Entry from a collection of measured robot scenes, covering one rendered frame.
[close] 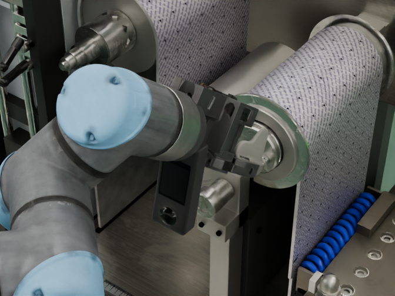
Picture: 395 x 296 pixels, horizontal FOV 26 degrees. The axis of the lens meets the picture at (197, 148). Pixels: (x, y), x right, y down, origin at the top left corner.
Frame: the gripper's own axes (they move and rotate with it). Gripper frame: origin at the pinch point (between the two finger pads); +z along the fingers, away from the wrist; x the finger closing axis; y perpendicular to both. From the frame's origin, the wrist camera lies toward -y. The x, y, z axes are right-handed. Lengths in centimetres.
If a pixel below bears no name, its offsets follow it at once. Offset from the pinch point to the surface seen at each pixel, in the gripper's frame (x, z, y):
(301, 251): -3.9, 24.1, -10.0
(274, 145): -0.7, 6.4, 3.5
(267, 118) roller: 1.3, 5.6, 6.4
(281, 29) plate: 19.0, 36.9, 21.3
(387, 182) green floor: 34, 200, 0
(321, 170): -3.9, 18.2, 2.5
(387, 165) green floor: 38, 206, 6
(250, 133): 3.0, 5.9, 3.7
